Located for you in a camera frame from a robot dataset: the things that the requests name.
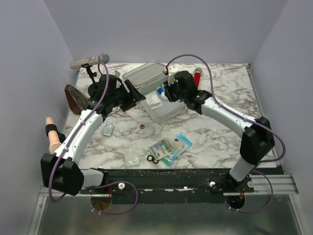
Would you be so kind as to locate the grey medicine kit box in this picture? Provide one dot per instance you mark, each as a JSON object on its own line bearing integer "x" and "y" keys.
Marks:
{"x": 146, "y": 79}

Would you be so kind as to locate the clear plastic zip bag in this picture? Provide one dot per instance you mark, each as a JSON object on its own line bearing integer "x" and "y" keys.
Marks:
{"x": 131, "y": 157}

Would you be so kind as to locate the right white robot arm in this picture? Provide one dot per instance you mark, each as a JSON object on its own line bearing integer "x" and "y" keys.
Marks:
{"x": 256, "y": 138}

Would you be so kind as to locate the black scissors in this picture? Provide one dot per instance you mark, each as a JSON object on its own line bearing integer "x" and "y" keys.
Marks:
{"x": 150, "y": 158}

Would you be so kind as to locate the brown metronome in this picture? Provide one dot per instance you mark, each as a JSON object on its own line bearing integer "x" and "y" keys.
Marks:
{"x": 75, "y": 98}

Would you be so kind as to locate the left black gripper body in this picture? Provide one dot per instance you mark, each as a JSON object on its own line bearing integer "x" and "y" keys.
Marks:
{"x": 117, "y": 97}

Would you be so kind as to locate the blue cotton swab bag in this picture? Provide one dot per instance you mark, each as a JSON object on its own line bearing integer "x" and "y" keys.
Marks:
{"x": 178, "y": 145}

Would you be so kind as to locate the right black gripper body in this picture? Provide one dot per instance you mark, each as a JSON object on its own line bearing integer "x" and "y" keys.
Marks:
{"x": 171, "y": 93}

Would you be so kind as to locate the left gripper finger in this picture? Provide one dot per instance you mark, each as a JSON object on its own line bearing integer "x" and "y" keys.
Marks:
{"x": 127, "y": 105}
{"x": 134, "y": 93}

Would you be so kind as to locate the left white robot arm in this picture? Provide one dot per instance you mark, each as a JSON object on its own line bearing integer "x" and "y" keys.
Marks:
{"x": 60, "y": 170}

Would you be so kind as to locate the black microphone stand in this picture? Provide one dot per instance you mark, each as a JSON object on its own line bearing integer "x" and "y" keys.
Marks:
{"x": 91, "y": 78}

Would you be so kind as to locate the blue white bandage roll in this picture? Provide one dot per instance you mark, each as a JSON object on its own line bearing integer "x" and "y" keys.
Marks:
{"x": 161, "y": 93}

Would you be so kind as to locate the white gauze pad packet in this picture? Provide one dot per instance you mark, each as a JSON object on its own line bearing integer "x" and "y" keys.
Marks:
{"x": 153, "y": 102}

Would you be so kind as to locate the red glitter microphone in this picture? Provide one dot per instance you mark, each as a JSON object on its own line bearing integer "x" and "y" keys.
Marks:
{"x": 197, "y": 76}

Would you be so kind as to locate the pink toy microphone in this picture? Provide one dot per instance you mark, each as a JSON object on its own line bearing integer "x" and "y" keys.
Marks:
{"x": 53, "y": 135}

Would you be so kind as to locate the band-aid box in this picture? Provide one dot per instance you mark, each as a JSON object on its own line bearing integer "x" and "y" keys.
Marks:
{"x": 161, "y": 149}

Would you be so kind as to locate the black mounting base rail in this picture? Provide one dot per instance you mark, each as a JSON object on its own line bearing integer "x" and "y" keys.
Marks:
{"x": 169, "y": 186}

